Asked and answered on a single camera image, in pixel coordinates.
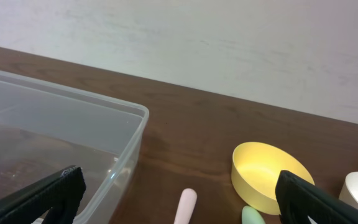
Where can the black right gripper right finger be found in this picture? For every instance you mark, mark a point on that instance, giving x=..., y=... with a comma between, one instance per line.
x=301, y=202

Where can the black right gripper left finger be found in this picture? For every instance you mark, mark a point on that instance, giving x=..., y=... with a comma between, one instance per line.
x=57, y=195

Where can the yellow bowl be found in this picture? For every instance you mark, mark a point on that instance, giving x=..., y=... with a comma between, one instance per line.
x=256, y=167

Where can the clear plastic container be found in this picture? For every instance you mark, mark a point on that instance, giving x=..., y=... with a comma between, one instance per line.
x=46, y=127

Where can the mint green plastic spoon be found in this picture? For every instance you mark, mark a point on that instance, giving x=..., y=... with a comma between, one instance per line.
x=250, y=215

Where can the pink plastic fork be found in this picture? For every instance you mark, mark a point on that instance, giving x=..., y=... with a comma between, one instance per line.
x=185, y=206

